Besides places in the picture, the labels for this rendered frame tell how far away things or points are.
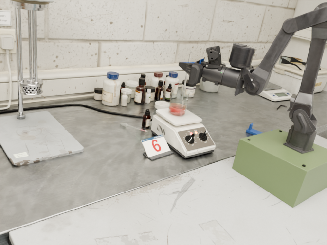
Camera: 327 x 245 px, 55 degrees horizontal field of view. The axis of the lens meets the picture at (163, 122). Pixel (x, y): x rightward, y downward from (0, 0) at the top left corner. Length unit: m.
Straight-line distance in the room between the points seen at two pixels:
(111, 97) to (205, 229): 0.72
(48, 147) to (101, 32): 0.61
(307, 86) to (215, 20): 0.97
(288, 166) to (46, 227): 0.60
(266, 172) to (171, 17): 0.94
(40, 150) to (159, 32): 0.87
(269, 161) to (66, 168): 0.55
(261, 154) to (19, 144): 0.68
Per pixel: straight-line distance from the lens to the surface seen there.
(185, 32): 1.68
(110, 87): 1.28
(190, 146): 0.99
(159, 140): 1.01
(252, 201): 0.89
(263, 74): 0.95
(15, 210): 0.77
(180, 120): 1.03
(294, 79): 1.97
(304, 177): 0.88
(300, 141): 0.97
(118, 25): 1.43
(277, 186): 0.93
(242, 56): 0.96
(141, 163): 0.93
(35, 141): 1.00
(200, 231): 0.74
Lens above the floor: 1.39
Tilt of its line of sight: 24 degrees down
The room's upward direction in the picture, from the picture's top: 9 degrees clockwise
